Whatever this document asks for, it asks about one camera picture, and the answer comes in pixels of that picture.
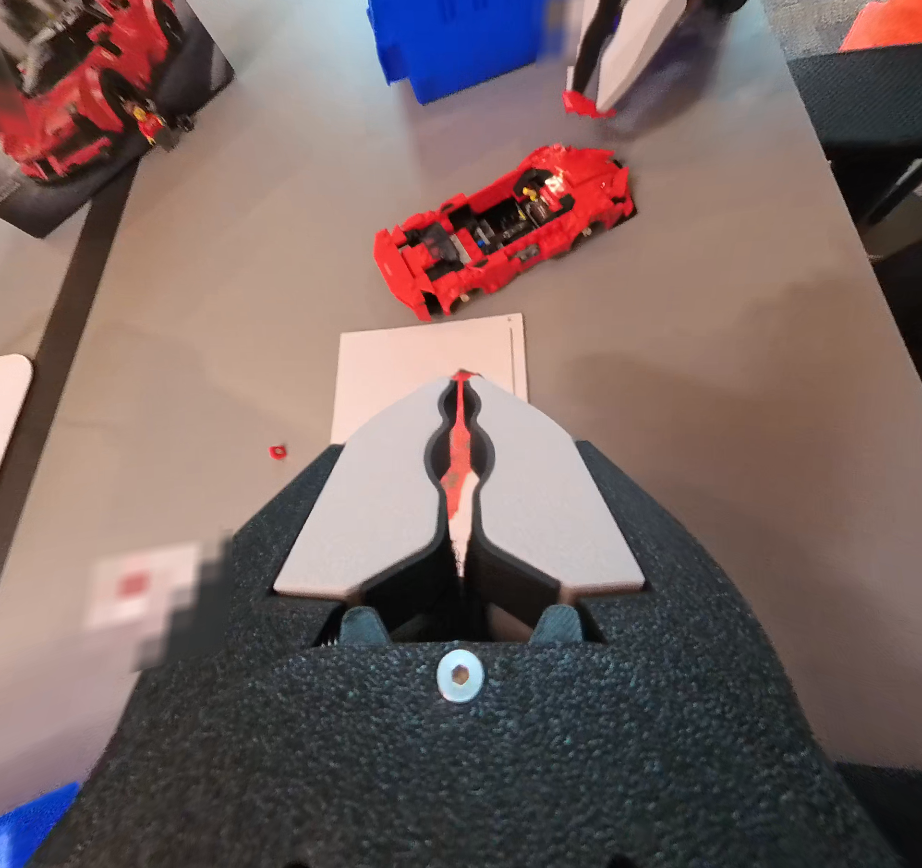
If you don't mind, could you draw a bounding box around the blue plastic bin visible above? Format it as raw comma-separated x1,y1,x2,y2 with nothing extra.
356,0,586,106

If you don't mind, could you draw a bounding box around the white instruction sheet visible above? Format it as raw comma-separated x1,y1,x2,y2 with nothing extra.
330,313,529,446

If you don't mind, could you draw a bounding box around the red lego car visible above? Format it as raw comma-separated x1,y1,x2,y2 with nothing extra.
373,144,637,323

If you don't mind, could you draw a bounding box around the white rounded board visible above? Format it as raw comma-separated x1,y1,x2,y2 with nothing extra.
0,353,34,467

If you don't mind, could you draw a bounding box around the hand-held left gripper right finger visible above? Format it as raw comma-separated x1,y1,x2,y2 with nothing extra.
468,371,647,603

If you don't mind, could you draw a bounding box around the lego minifigure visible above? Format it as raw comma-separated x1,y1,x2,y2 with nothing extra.
125,99,196,153

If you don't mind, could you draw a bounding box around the lego set box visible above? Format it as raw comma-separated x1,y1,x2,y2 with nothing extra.
0,0,236,240

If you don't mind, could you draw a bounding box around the red orange cloth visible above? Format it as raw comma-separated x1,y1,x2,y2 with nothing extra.
838,0,922,53

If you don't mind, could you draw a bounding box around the black mesh office chair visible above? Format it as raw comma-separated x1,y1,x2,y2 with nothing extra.
787,42,922,258

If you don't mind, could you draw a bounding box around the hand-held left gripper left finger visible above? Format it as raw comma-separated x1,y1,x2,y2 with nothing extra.
272,376,462,603

